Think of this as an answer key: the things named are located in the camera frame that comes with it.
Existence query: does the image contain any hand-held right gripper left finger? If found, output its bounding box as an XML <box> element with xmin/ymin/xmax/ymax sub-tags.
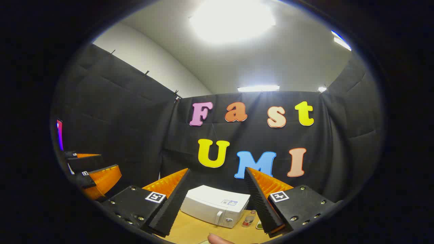
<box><xmin>101</xmin><ymin>168</ymin><xmax>191</xmax><ymax>238</ymax></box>

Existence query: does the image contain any lit screen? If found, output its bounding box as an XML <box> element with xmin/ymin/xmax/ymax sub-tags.
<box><xmin>56</xmin><ymin>119</ymin><xmax>64</xmax><ymax>151</ymax></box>

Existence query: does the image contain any black backdrop cloth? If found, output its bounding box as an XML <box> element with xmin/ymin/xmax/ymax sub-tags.
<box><xmin>51</xmin><ymin>42</ymin><xmax>385</xmax><ymax>204</ymax></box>

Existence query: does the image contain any clear bottle with red label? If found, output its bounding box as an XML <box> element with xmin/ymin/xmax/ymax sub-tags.
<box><xmin>241</xmin><ymin>209</ymin><xmax>256</xmax><ymax>228</ymax></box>

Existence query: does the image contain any strip ceiling light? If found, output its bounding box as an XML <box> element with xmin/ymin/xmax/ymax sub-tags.
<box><xmin>237</xmin><ymin>85</ymin><xmax>280</xmax><ymax>93</ymax></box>

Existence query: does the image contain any white microwave oven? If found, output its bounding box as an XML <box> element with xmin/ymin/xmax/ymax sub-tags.
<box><xmin>180</xmin><ymin>185</ymin><xmax>251</xmax><ymax>229</ymax></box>

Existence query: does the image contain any round ceiling light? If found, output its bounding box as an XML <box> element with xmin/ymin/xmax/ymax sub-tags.
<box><xmin>189</xmin><ymin>0</ymin><xmax>276</xmax><ymax>44</ymax></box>

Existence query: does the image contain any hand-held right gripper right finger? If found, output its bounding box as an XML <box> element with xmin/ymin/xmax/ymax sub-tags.
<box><xmin>244</xmin><ymin>167</ymin><xmax>343</xmax><ymax>238</ymax></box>

